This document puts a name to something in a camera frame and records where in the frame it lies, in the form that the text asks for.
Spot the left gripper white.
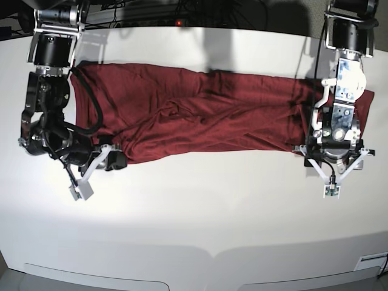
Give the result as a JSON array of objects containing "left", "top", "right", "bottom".
[{"left": 292, "top": 145, "right": 375, "bottom": 198}]

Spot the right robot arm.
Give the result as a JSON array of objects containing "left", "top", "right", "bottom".
[{"left": 18, "top": 1, "right": 128, "bottom": 201}]

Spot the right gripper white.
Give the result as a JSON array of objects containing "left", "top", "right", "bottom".
[{"left": 72, "top": 144, "right": 127, "bottom": 201}]

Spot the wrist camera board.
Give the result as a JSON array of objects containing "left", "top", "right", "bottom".
[
  {"left": 323, "top": 185, "right": 341, "bottom": 198},
  {"left": 69, "top": 186, "right": 82, "bottom": 201}
]

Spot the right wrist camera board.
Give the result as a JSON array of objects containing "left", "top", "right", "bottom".
[{"left": 69, "top": 186, "right": 82, "bottom": 201}]

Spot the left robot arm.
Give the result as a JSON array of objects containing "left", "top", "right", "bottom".
[{"left": 293, "top": 1, "right": 379, "bottom": 196}]

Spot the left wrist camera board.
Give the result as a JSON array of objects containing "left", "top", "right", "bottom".
[{"left": 323, "top": 185, "right": 341, "bottom": 198}]

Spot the white power strip red switch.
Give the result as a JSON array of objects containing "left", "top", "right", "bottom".
[{"left": 115, "top": 19, "right": 184, "bottom": 28}]

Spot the dark red long-sleeve shirt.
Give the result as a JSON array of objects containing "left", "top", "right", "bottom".
[{"left": 70, "top": 61, "right": 375, "bottom": 166}]

